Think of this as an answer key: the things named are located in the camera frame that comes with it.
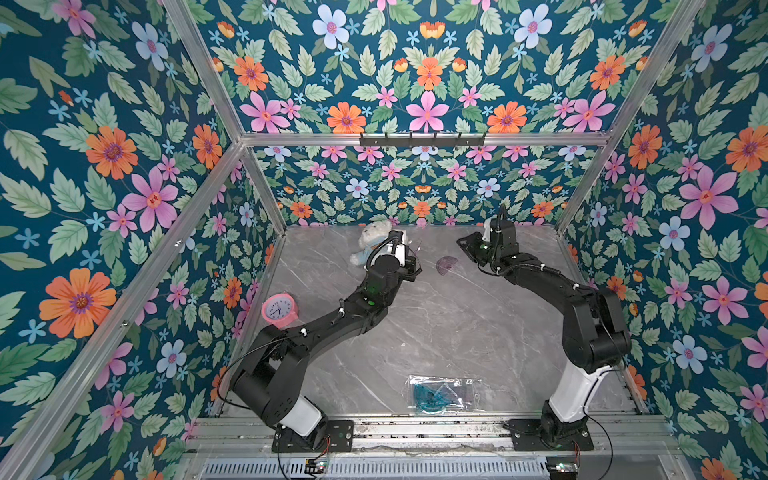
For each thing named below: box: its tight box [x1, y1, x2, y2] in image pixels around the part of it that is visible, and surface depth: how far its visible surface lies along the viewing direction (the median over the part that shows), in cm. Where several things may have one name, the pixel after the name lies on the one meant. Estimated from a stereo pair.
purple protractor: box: [436, 256, 458, 276], surface depth 111 cm
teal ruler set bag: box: [405, 375, 481, 414], surface depth 82 cm
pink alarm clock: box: [261, 291, 299, 329], surface depth 96 cm
